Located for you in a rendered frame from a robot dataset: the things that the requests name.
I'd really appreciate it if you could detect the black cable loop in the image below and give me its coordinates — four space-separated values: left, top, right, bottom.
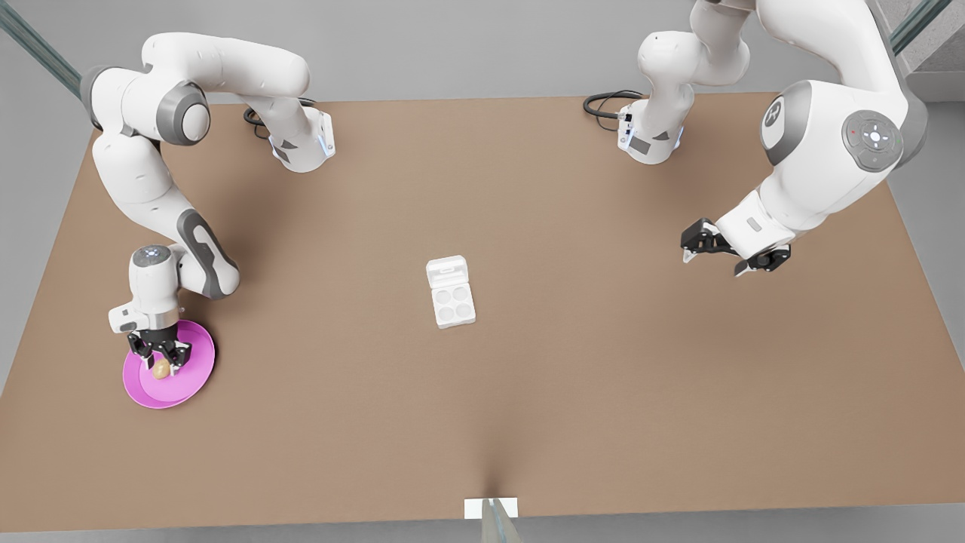
243 97 319 142
583 90 646 134

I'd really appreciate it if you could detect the silver frame post with foot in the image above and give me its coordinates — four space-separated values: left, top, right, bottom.
464 497 522 543

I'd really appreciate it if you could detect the pink plate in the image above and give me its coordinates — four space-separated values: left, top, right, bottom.
123 320 216 410

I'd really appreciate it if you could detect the white egg box base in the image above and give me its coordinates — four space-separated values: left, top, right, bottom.
433 283 477 330

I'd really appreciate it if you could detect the grey concrete block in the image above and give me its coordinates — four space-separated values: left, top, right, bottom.
896 0 965 103

